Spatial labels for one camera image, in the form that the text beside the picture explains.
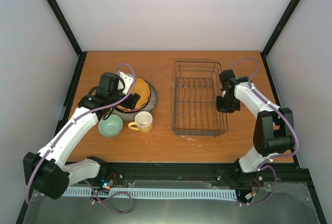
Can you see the pink scalloped plate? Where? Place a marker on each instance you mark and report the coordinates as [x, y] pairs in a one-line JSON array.
[[124, 110]]

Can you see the pale green ceramic bowl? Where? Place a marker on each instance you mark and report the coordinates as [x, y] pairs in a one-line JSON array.
[[111, 126]]

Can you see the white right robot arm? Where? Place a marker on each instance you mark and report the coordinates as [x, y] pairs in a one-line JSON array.
[[274, 132]]

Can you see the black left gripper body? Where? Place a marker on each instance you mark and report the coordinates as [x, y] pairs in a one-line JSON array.
[[129, 102]]

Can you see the black right frame post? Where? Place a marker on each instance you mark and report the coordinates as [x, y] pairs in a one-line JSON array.
[[288, 12]]

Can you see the black left frame post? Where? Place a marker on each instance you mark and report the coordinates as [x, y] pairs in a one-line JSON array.
[[65, 26]]

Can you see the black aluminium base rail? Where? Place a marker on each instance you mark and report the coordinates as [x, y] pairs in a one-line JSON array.
[[218, 174]]

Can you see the yellow polka dot plate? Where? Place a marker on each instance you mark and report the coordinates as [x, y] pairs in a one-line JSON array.
[[141, 88]]

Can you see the light blue slotted cable duct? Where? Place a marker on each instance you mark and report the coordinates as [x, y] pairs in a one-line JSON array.
[[170, 194]]

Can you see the green wire dish rack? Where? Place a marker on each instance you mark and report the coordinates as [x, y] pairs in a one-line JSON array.
[[194, 90]]

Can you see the yellow ceramic mug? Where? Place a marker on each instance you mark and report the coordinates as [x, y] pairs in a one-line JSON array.
[[143, 122]]

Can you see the dark speckled stone plate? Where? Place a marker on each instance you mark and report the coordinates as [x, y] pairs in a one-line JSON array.
[[149, 107]]

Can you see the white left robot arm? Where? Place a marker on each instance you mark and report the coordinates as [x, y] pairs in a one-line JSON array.
[[46, 171]]

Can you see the black frame post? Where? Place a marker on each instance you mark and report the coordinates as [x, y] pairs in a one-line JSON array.
[[288, 12], [65, 26]]

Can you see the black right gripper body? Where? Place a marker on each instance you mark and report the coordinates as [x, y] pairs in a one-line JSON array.
[[227, 104]]

